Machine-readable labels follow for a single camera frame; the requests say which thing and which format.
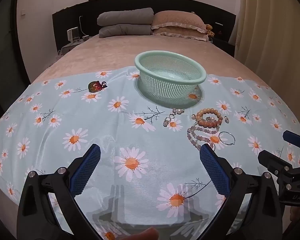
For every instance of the white bedside device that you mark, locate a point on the white bedside device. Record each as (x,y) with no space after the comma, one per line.
(73,35)

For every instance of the silver hoop earring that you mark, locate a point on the silver hoop earring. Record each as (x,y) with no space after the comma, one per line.
(219,140)

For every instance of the blue daisy print cloth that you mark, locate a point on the blue daisy print cloth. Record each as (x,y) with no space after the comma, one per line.
(102,135)

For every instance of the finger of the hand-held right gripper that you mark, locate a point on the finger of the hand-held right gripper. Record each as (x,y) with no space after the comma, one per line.
(293,138)
(274,161)

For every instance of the small round charm earring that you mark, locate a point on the small round charm earring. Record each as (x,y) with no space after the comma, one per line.
(226,121)

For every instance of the person's left hand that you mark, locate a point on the person's left hand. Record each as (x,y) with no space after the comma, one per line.
(141,235)

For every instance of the cream curtain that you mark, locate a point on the cream curtain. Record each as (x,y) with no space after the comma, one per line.
(269,30)

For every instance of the dark nightstand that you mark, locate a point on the dark nightstand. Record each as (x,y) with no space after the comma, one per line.
(223,45)

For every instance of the pearl earrings cluster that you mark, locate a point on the pearl earrings cluster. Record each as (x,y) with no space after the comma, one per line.
(180,111)

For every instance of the brown stuffed toy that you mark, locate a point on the brown stuffed toy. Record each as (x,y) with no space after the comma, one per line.
(209,29)

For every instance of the iridescent hair clip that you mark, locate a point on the iridescent hair clip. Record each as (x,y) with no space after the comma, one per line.
(95,87)

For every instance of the beige ruffled pillow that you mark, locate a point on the beige ruffled pillow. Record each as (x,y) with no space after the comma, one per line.
(180,35)
(177,20)

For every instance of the black headboard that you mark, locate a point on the black headboard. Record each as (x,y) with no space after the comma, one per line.
(65,20)

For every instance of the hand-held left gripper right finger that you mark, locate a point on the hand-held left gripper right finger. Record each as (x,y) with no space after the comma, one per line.
(213,166)

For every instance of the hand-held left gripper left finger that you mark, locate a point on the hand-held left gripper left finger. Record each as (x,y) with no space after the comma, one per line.
(88,165)

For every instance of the green plastic mesh basket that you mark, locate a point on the green plastic mesh basket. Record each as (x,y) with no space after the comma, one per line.
(170,80)

